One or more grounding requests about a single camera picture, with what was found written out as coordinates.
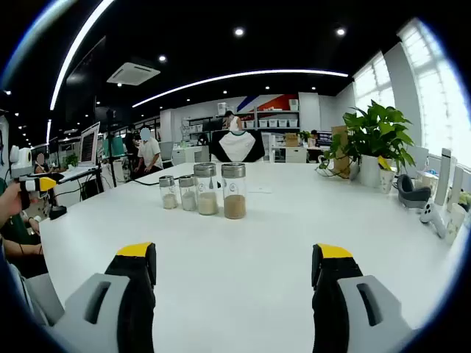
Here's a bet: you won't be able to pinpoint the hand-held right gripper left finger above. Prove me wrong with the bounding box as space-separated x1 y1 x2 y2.
51 241 157 353

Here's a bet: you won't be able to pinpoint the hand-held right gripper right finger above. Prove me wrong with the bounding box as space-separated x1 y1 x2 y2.
311 242 420 353

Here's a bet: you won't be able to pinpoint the small seasoning bottle beige powder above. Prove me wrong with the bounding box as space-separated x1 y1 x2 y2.
158 175 179 210

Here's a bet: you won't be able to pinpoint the small seasoning bottle white powder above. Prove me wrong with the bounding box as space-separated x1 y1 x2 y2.
178 175 198 212

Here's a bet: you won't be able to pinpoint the tall seasoning bottle cream powder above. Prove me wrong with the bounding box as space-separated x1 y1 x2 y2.
193 163 219 216

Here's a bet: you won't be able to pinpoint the tall seasoning bottle brown powder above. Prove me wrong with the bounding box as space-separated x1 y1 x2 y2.
221 163 247 221

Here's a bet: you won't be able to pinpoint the white tall thermos bottle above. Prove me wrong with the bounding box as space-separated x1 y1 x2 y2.
433 147 453 206

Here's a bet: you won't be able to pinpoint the person's left hand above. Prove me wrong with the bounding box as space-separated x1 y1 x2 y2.
0 182 23 222

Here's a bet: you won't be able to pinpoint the open silver laptop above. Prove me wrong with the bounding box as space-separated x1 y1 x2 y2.
58 121 102 184

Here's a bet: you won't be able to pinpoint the black tripod stand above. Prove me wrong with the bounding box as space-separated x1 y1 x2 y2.
98 106 119 189

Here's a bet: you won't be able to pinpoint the curved ceiling light strip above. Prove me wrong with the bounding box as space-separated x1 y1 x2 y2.
49 0 116 111
132 69 349 108

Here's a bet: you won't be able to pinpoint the white VR controller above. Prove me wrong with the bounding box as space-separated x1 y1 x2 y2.
419 202 447 239

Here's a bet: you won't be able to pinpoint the grey VR headset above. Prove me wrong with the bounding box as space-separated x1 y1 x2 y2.
397 174 431 210

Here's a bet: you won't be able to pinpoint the white patterned cup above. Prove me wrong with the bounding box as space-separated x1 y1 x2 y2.
378 169 395 195
445 203 467 246

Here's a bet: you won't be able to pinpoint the ceiling air conditioner vent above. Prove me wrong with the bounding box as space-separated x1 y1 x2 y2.
106 61 162 86

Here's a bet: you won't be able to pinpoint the white slim box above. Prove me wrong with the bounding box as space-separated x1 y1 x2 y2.
450 156 465 207

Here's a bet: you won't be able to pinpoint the white drawer cabinet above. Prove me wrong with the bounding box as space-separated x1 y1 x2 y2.
270 145 308 163

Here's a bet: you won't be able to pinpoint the brown paper bag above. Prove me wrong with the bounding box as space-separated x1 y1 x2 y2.
330 125 353 179

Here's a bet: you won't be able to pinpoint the green potted plant white pot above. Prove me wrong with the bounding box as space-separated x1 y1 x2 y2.
318 99 417 188

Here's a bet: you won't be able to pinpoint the metal shelf with white bins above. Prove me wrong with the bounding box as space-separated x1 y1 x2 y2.
182 99 301 130

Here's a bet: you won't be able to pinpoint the narrow window white blinds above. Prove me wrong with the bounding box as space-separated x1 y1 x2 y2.
353 51 397 124

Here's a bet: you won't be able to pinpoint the large window white blinds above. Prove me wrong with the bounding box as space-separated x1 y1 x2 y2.
399 18 471 166

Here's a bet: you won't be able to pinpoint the group of ceiling spotlights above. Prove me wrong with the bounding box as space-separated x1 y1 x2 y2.
3 25 347 122

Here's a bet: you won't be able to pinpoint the black power cable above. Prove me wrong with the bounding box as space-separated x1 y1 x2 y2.
130 175 163 186

